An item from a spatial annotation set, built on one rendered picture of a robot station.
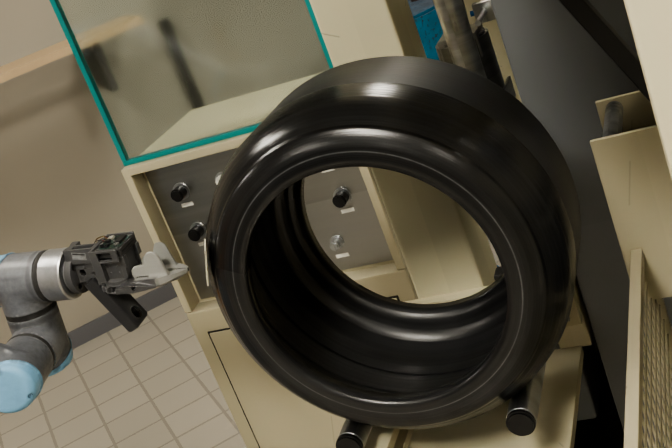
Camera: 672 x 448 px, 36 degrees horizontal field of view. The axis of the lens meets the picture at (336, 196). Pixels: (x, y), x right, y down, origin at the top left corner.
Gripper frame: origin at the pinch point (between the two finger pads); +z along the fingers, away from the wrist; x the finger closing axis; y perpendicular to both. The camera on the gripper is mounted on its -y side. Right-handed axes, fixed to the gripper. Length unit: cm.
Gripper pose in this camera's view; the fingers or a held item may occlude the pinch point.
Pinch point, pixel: (182, 274)
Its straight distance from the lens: 173.8
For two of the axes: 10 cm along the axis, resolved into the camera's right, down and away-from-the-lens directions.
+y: -2.3, -9.1, -3.6
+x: 2.6, -4.1, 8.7
